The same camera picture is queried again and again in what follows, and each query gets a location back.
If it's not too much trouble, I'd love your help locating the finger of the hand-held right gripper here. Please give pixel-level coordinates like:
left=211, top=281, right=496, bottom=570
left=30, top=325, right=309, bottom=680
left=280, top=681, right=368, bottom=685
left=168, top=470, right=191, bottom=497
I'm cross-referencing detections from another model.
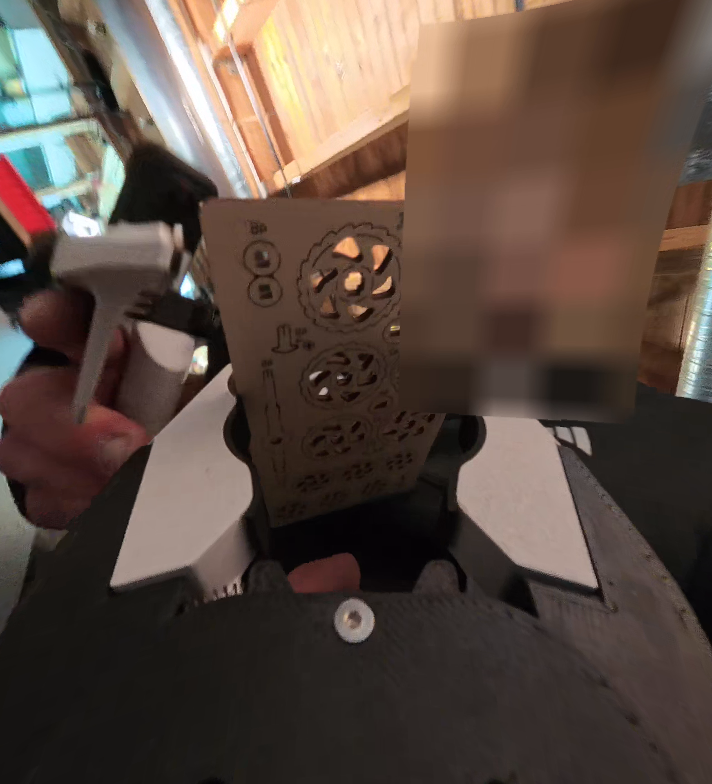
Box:
left=49, top=222, right=178, bottom=425

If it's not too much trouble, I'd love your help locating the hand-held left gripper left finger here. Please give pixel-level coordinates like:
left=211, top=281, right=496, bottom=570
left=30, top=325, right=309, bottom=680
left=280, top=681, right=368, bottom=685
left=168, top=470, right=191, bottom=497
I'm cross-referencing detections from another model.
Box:
left=109, top=365, right=257, bottom=600

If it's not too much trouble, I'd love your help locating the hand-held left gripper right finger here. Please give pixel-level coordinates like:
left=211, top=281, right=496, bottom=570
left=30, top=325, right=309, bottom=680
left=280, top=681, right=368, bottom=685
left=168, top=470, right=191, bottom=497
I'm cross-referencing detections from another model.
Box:
left=420, top=415, right=600, bottom=598

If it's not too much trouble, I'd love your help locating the wooden parts sheet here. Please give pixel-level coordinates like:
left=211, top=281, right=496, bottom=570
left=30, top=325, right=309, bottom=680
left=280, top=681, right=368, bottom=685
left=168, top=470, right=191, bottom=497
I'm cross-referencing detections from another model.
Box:
left=199, top=197, right=447, bottom=529

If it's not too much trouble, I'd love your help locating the person's right hand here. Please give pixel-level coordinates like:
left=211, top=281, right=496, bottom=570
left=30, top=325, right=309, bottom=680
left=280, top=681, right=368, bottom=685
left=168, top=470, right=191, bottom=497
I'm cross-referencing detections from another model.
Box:
left=0, top=287, right=150, bottom=529

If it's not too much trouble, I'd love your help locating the person's left hand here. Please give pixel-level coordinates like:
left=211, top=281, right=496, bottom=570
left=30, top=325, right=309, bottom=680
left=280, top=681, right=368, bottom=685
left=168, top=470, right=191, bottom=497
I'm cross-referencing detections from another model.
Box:
left=287, top=553, right=362, bottom=594

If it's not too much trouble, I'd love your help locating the red panel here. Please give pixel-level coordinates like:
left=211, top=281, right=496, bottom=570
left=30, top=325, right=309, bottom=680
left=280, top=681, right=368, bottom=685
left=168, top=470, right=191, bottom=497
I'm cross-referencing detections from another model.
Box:
left=0, top=153, right=56, bottom=246

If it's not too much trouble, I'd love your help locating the grey metal pipe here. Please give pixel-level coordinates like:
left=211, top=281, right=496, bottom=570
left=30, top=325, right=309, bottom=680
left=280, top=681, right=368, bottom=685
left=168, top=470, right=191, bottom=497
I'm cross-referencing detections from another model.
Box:
left=95, top=0, right=252, bottom=197

